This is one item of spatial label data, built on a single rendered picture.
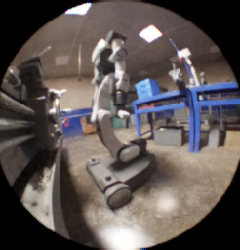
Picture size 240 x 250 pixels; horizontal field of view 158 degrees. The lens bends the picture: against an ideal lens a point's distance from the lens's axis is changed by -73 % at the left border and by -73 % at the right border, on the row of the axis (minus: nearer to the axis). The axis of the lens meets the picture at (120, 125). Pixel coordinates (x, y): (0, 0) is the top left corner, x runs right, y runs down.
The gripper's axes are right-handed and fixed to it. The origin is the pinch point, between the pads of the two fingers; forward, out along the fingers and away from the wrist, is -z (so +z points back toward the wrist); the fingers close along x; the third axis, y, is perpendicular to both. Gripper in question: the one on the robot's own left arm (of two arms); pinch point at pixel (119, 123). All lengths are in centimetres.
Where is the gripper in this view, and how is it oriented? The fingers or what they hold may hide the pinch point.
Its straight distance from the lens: 50.9
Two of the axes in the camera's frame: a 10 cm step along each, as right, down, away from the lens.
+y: 5.4, 0.0, -8.4
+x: -8.4, -0.1, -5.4
